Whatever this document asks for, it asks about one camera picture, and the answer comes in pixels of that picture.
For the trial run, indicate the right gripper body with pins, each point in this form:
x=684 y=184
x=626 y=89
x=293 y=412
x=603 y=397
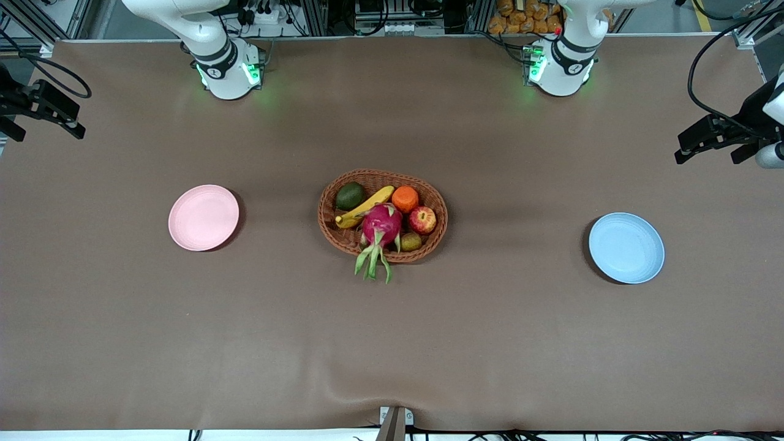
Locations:
x=13 y=98

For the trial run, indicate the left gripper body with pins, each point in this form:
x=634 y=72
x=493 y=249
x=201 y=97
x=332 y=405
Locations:
x=751 y=112

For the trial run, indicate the red yellow apple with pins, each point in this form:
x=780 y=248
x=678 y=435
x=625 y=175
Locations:
x=422 y=220

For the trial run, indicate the yellow banana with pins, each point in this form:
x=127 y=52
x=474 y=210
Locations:
x=367 y=205

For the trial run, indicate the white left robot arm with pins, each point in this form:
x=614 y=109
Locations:
x=569 y=61

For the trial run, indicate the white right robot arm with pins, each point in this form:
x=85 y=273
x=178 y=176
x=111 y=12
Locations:
x=214 y=55

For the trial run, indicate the light blue plate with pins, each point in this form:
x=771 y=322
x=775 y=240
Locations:
x=626 y=248

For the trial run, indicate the pink plate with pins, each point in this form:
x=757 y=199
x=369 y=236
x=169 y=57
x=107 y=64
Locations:
x=203 y=217

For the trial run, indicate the bag of bread rolls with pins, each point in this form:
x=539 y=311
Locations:
x=527 y=18

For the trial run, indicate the white power strip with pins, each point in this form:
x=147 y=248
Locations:
x=266 y=15

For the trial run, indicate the brown wicker basket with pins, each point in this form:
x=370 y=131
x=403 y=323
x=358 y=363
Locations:
x=438 y=214

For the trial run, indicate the dark green avocado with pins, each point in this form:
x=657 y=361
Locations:
x=349 y=196

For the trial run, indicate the orange tangerine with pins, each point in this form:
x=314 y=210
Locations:
x=405 y=199

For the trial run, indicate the olive brown kiwi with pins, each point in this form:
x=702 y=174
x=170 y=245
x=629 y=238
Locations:
x=411 y=242

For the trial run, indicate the pink dragon fruit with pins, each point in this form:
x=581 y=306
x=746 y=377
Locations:
x=381 y=225

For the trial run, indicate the brown table cloth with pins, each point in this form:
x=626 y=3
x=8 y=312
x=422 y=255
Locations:
x=392 y=343

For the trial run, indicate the aluminium frame profile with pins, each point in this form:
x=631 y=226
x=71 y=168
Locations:
x=27 y=21
x=750 y=37

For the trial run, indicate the metal bracket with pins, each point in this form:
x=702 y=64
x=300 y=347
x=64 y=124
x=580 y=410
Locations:
x=392 y=429

